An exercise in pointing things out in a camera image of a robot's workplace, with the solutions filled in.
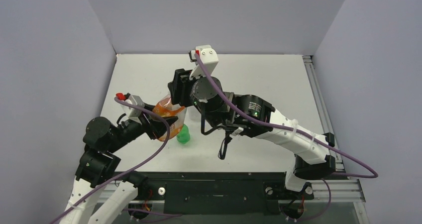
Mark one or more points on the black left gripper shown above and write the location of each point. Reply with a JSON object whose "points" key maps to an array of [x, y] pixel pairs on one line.
{"points": [[157, 125]]}

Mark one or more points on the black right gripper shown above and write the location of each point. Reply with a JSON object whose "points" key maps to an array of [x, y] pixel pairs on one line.
{"points": [[179, 87]]}

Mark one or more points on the clear square plastic bottle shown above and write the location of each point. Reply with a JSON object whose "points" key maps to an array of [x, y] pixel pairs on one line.
{"points": [[194, 114]]}

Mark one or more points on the green plastic bottle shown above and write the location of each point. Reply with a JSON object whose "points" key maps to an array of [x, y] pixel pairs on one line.
{"points": [[183, 137]]}

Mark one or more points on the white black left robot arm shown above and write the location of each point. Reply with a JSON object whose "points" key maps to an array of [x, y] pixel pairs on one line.
{"points": [[99, 195]]}

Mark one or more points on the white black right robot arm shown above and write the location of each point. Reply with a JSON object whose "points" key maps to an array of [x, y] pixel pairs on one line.
{"points": [[254, 117]]}

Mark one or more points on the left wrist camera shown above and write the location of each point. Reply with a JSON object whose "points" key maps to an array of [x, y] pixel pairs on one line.
{"points": [[128, 102]]}

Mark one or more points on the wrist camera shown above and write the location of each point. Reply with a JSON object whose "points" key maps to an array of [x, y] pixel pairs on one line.
{"points": [[209, 58], [128, 102]]}

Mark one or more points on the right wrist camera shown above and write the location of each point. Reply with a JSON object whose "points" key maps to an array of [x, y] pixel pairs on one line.
{"points": [[209, 58]]}

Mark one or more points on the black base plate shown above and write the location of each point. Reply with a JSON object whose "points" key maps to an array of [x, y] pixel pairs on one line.
{"points": [[218, 193]]}

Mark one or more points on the aluminium table edge rail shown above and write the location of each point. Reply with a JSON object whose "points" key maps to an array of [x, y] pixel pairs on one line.
{"points": [[320, 104]]}

